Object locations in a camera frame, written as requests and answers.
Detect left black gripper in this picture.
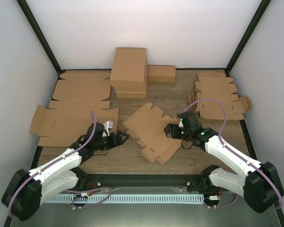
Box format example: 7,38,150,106
94,131,130,151

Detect small cardboard box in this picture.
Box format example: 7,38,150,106
123,103,182,164
148,65,176,82

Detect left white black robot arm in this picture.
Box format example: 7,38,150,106
1,121,129,221

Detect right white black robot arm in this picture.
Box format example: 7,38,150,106
164,111,284,213

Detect small folded cardboard box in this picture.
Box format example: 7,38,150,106
148,65,176,82

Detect large folded cardboard box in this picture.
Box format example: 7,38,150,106
110,47,148,92

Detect large flat cardboard blank back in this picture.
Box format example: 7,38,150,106
49,71,111,110

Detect large flat cardboard blank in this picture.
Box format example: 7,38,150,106
29,105,119,147
49,71,111,110

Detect stack of small cardboard blanks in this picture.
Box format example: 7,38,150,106
188,71,252,121

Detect large flat cardboard blank front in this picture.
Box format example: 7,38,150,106
29,105,119,147

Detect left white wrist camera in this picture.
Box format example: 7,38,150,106
102,120,113,137

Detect black aluminium frame rail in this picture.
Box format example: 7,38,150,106
21,174,272,190

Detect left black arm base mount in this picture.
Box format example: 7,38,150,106
71,167,102,191

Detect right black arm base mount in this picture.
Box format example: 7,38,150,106
186,164,230,193

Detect light blue slotted cable duct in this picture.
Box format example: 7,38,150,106
45,194,204,205

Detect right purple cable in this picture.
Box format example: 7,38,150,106
179,98,284,210

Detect right black frame post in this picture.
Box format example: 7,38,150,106
225,0,271,74

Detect black frame post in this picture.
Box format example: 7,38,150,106
225,0,271,74
16,0,62,75

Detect left black frame post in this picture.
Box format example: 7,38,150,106
16,0,62,75

